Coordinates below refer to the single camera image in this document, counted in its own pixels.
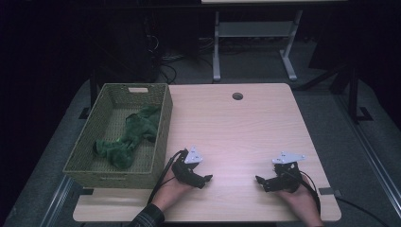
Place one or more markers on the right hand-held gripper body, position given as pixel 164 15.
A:
pixel 287 178

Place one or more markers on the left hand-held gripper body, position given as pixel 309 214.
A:
pixel 186 171

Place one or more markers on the green fleece garment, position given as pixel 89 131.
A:
pixel 132 138

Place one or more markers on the green woven basket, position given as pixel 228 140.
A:
pixel 94 157

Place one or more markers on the person's left hand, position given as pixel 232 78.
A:
pixel 171 192

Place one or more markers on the person's right hand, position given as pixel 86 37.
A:
pixel 301 201

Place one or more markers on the grey tape strip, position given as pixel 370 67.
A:
pixel 329 191

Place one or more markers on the black stand leg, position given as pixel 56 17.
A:
pixel 91 94
pixel 354 94

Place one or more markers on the black computer tower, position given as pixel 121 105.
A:
pixel 126 47

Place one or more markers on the metal floor rail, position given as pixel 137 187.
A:
pixel 56 201
pixel 372 154

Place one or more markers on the grey metal table frame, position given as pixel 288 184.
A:
pixel 253 30

